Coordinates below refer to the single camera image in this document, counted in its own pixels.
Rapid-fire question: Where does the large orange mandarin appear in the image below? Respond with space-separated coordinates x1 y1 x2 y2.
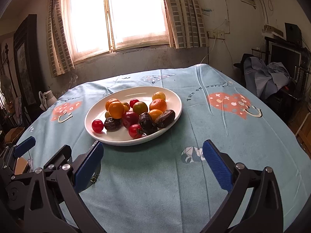
105 98 119 111

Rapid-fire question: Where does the small green yellow fruit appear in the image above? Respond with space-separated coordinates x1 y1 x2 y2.
105 111 111 118

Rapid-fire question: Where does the wall power socket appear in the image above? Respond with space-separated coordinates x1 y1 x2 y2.
208 30 225 39

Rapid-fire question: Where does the small orange mandarin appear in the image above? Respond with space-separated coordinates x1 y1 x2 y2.
149 98 167 112

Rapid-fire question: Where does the left checked curtain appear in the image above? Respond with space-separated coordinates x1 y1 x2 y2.
46 0 74 77

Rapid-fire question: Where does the checked curtain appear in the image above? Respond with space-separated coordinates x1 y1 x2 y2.
164 0 209 49
46 0 74 77

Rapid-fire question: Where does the window with white frame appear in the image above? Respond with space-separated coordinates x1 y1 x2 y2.
61 0 169 63

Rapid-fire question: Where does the small orange tomato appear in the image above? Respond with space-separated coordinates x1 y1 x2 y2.
148 109 163 123

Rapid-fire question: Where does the right checked curtain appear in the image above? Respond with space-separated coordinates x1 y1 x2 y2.
164 0 209 49

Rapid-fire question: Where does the red cherry tomato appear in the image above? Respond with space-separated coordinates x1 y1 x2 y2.
91 119 104 134
129 98 139 108
128 124 144 139

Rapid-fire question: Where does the tiny tan fruit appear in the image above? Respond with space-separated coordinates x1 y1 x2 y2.
122 102 130 113

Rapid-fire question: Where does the black monitor screen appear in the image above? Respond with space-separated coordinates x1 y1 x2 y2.
269 44 301 79

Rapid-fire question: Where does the dark framed picture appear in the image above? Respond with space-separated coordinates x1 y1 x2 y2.
13 14 45 111

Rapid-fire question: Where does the brown cardboard piece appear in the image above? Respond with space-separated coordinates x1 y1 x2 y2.
15 157 28 175

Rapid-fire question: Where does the light blue patterned tablecloth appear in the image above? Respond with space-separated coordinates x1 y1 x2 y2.
22 65 310 232

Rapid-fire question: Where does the dark water chestnut front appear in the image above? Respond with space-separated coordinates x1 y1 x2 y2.
138 112 158 135

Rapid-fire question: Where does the pile of blue clothes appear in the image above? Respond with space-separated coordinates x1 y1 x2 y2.
243 57 291 100

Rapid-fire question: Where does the yellow green citrus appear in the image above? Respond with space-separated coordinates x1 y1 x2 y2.
132 102 148 115

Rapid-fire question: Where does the white kettle jug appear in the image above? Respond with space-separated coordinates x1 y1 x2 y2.
38 90 57 111

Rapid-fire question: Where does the white oval plate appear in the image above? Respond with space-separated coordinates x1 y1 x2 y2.
84 86 182 146

